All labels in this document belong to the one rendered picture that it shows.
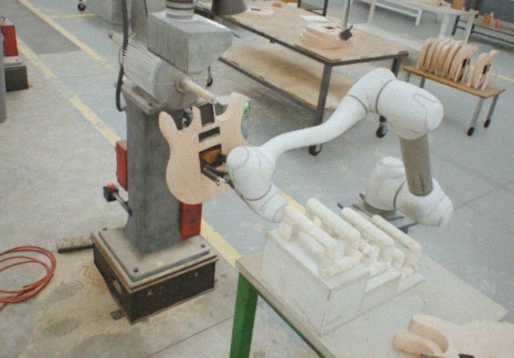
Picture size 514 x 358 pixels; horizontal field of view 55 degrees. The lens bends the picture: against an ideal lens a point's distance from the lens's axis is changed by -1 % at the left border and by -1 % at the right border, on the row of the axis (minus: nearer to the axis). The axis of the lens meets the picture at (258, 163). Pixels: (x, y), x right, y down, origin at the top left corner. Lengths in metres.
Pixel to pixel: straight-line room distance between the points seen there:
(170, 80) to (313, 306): 1.08
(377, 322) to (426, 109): 0.68
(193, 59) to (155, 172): 0.82
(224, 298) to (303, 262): 1.49
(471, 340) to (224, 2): 1.30
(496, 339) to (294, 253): 0.54
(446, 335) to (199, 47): 1.12
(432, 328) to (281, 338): 1.36
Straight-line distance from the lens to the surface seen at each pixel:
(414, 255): 1.62
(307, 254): 1.36
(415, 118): 1.67
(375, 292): 1.46
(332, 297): 1.30
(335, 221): 1.33
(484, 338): 1.42
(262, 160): 1.48
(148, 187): 2.37
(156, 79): 1.99
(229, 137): 1.86
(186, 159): 1.79
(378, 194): 2.26
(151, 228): 2.52
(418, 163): 1.92
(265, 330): 2.66
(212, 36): 1.69
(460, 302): 1.66
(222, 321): 2.67
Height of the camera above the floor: 1.94
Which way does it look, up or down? 28 degrees down
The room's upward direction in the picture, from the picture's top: 7 degrees clockwise
